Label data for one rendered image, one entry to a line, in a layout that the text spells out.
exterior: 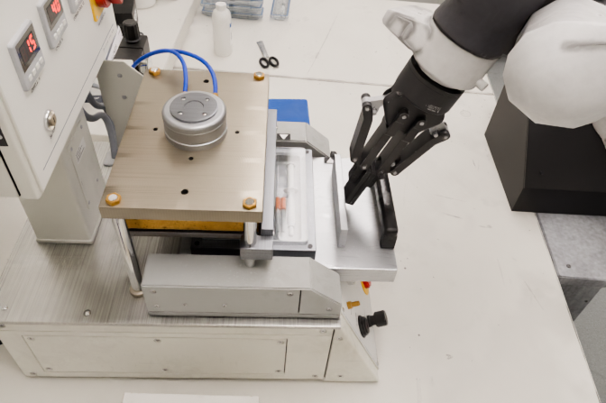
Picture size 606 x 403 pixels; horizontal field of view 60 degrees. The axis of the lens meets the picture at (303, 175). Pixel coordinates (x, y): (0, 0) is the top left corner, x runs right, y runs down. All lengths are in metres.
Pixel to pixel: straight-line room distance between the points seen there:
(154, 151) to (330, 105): 0.74
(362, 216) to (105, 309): 0.37
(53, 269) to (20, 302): 0.06
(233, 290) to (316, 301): 0.11
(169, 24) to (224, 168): 0.97
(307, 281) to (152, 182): 0.22
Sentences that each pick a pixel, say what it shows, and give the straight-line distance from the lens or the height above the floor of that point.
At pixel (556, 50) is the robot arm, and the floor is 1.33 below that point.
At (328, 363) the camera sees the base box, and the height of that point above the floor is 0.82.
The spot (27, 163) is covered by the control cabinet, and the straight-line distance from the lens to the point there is 0.56.
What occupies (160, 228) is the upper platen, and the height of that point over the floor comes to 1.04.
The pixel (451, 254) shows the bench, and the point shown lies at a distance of 1.06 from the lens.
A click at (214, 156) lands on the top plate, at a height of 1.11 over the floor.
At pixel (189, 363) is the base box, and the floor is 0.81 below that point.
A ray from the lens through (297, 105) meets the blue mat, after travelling 1.33.
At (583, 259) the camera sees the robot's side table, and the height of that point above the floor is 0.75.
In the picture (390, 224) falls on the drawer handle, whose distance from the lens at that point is 0.73.
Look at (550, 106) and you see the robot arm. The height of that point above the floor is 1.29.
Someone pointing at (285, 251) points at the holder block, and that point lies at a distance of 0.70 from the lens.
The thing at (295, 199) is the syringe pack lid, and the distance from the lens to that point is 0.75.
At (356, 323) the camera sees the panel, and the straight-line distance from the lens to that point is 0.81.
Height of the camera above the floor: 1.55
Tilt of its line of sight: 45 degrees down
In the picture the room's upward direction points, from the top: 5 degrees clockwise
